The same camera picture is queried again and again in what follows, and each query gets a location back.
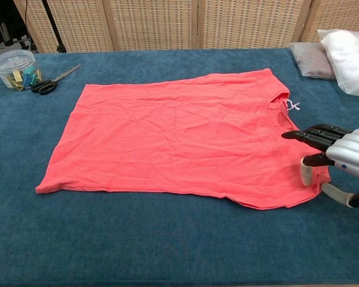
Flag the black tripod stand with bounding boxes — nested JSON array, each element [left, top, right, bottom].
[[41, 0, 67, 54]]

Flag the clear jar of coloured clips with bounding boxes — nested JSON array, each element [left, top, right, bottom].
[[0, 49, 44, 92]]

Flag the frosted bag with dark-red garment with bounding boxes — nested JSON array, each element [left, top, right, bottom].
[[288, 42, 337, 80]]

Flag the bagged white garment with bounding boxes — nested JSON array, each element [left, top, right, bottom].
[[317, 29, 359, 99]]

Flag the wicker folding screen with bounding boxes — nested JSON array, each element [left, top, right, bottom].
[[13, 0, 359, 54]]

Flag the black-handled scissors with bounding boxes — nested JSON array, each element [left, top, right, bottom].
[[30, 63, 83, 96]]

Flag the red t-shirt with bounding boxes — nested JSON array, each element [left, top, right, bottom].
[[35, 68, 331, 210]]

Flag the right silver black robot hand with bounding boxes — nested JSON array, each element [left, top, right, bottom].
[[281, 123, 359, 209]]

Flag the blue carpet table cover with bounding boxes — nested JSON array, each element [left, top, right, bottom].
[[0, 47, 359, 287]]

